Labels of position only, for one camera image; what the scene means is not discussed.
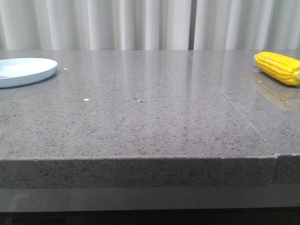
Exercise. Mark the light blue round plate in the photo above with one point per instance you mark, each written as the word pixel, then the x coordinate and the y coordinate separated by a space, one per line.
pixel 23 71

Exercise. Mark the yellow corn cob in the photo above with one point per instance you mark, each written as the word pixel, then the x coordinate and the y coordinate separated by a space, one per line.
pixel 280 67

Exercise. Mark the grey cabinet front under counter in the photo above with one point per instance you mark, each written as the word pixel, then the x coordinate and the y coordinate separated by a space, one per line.
pixel 147 198

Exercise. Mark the white pleated curtain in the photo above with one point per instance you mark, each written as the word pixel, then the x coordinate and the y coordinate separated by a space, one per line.
pixel 149 24

